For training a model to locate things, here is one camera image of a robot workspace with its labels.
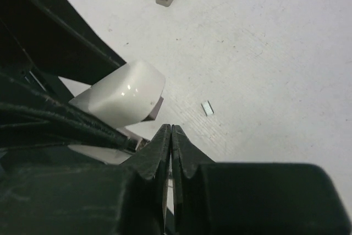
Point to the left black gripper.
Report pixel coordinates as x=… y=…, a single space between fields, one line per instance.
x=59 y=43

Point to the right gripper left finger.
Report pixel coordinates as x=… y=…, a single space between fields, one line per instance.
x=129 y=198

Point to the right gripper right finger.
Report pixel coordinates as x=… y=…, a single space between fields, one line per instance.
x=251 y=198

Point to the white stapler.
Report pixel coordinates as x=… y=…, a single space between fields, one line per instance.
x=129 y=95

